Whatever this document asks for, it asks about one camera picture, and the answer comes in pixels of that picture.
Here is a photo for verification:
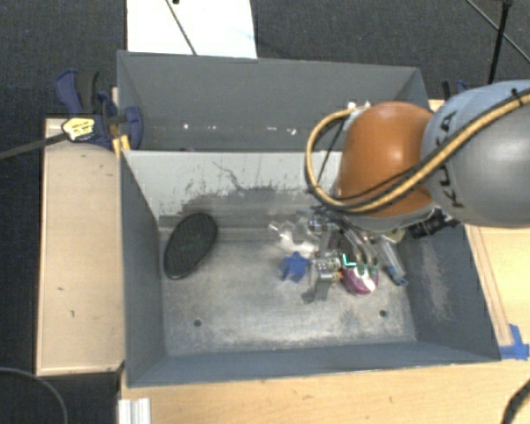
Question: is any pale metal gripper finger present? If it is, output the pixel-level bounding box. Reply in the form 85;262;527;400
310;257;341;302
307;216;337;261

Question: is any blue toy figure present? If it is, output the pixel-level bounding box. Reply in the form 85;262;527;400
277;250;311;284

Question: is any purple and white toy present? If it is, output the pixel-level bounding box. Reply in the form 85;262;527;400
341;264;380;297

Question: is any clear glass thing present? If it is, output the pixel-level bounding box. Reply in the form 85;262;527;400
268;216;317;256

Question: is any blue and clear pen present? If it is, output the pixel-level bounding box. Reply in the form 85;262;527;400
378;239;409;287

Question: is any grey metal bin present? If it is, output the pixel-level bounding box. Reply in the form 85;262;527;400
116;49;503;389

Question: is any black oval disc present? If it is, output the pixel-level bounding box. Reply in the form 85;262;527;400
163;212;219;281

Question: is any pale wood board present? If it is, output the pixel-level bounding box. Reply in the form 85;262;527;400
34;117;127;377

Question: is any black cylinder on white bracket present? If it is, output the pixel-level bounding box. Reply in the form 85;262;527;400
389;212;463;243

